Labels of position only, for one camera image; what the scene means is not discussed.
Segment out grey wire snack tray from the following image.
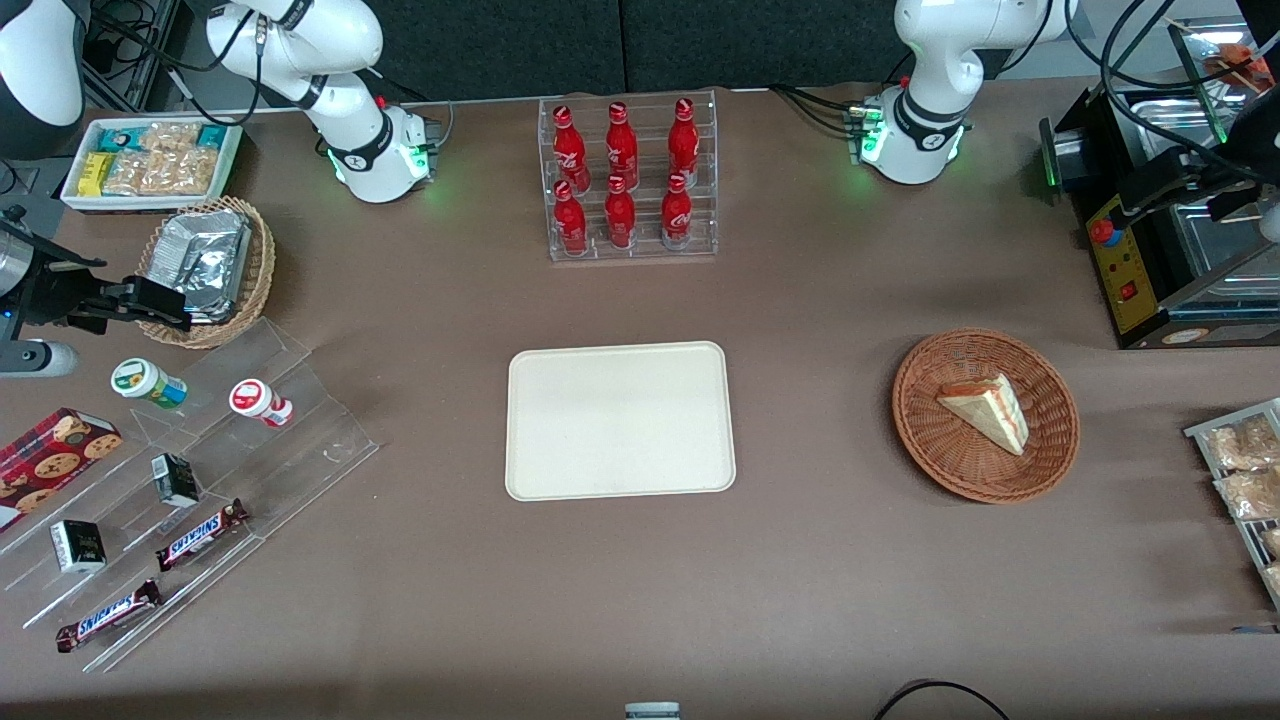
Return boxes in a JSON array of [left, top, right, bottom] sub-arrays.
[[1184, 397, 1280, 612]]

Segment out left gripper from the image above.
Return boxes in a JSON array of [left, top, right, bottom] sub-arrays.
[[1117, 95, 1280, 223]]

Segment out black left arm base cables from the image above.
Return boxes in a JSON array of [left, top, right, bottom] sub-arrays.
[[768, 84, 867, 138]]

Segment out clear acrylic stepped display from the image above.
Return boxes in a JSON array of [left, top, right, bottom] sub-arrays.
[[0, 318, 382, 674]]

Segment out red lid yogurt cup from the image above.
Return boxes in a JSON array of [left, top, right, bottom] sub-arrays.
[[228, 378, 295, 430]]

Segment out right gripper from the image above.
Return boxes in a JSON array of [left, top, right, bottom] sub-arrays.
[[0, 204, 193, 337]]

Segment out triangular sandwich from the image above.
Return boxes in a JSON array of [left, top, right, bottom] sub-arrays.
[[936, 372, 1031, 457]]

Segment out red cola bottle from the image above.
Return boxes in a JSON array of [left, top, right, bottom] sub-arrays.
[[604, 175, 638, 250], [552, 105, 591, 193], [553, 180, 589, 256], [605, 101, 640, 191], [668, 97, 700, 187], [661, 172, 694, 250]]

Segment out white rectangular snack bin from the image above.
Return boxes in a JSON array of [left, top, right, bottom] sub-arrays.
[[60, 117, 245, 214]]

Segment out Snickers chocolate bar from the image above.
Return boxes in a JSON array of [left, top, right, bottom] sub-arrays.
[[54, 577, 164, 654], [154, 497, 250, 573]]

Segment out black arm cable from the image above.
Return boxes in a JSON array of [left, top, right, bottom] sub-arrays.
[[88, 0, 269, 127], [1064, 0, 1280, 187]]

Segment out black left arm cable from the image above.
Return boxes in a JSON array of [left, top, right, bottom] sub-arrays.
[[1064, 0, 1280, 187]]

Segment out cream plastic tray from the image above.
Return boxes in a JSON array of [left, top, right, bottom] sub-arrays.
[[505, 340, 738, 502]]

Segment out small black carton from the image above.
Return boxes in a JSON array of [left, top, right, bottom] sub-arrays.
[[150, 452, 202, 509], [49, 518, 108, 575]]

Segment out oval light wicker basket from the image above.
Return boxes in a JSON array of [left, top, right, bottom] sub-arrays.
[[137, 196, 277, 350]]

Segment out red tartan cookie box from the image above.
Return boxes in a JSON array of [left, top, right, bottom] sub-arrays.
[[0, 406, 124, 534]]

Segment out clear acrylic bottle rack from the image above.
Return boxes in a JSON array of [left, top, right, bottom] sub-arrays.
[[538, 90, 719, 263]]

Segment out black looped floor cable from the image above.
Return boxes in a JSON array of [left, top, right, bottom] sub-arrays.
[[872, 679, 1012, 720]]

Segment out green lid yogurt cup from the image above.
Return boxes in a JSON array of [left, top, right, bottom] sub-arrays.
[[110, 357, 189, 412]]

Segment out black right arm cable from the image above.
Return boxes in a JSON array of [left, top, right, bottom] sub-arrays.
[[88, 0, 269, 127]]

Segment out clear bag of crackers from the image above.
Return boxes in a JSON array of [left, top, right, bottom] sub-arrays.
[[140, 147, 220, 197], [102, 150, 147, 197], [140, 121, 202, 157]]

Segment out silver foil pack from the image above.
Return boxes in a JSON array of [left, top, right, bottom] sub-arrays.
[[150, 208, 252, 324]]

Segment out round brown wicker basket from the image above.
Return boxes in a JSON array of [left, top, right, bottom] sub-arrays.
[[892, 328, 1081, 504]]

